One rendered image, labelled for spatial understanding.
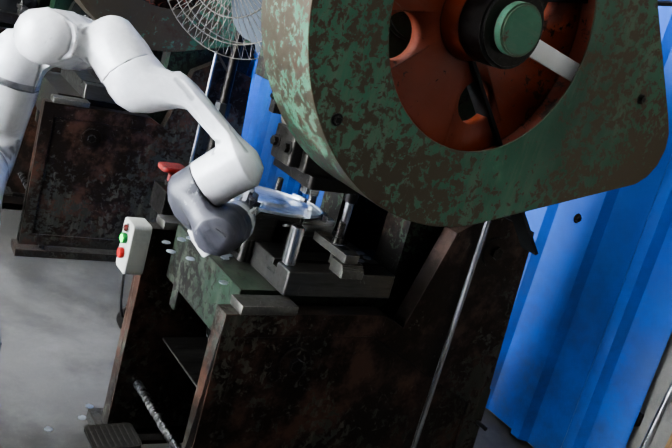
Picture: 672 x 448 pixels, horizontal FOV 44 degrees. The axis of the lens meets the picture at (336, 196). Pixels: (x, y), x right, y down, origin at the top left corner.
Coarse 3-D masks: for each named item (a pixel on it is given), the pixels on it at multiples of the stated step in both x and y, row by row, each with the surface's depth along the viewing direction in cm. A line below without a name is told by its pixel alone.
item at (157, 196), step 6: (156, 180) 221; (156, 186) 219; (162, 186) 217; (156, 192) 218; (162, 192) 215; (156, 198) 218; (162, 198) 215; (150, 204) 221; (156, 204) 218; (162, 204) 214; (168, 204) 215; (156, 210) 217; (162, 210) 214; (168, 210) 215
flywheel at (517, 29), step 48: (432, 0) 154; (480, 0) 149; (528, 0) 151; (432, 48) 158; (480, 48) 150; (528, 48) 152; (576, 48) 176; (432, 96) 162; (528, 96) 175; (480, 144) 172
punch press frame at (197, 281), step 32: (352, 224) 227; (384, 224) 206; (416, 224) 199; (192, 256) 201; (384, 256) 205; (416, 256) 202; (192, 288) 199; (224, 288) 186; (256, 288) 182; (160, 416) 208
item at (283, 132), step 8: (280, 128) 196; (272, 136) 196; (280, 136) 196; (288, 136) 193; (272, 144) 196; (280, 144) 195; (288, 144) 191; (296, 144) 191; (272, 152) 198; (280, 152) 195; (288, 152) 192; (296, 152) 191; (304, 152) 192; (280, 160) 195; (288, 160) 192; (296, 160) 192; (304, 160) 192; (312, 160) 191; (296, 168) 194; (304, 168) 192; (312, 168) 192; (320, 168) 193
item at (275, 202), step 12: (264, 192) 207; (276, 192) 212; (264, 204) 191; (276, 204) 193; (288, 204) 197; (300, 204) 204; (312, 204) 206; (288, 216) 185; (300, 216) 187; (312, 216) 190
